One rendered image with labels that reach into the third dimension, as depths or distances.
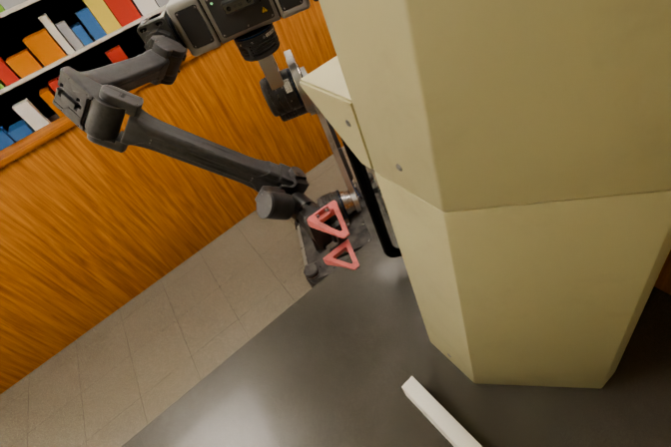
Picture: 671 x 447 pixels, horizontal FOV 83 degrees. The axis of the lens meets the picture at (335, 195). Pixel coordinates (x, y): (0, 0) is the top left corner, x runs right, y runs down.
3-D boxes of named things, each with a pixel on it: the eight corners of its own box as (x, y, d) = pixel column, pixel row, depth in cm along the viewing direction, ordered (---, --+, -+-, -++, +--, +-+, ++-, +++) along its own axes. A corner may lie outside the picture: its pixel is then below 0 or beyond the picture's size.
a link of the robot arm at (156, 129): (106, 80, 69) (92, 128, 74) (96, 92, 65) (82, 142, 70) (309, 166, 88) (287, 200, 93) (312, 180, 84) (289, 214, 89)
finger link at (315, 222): (329, 239, 65) (300, 214, 71) (337, 263, 70) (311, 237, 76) (358, 217, 67) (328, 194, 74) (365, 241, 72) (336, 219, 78)
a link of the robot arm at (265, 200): (301, 167, 87) (283, 194, 91) (258, 159, 79) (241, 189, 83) (324, 202, 81) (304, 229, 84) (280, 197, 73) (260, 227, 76)
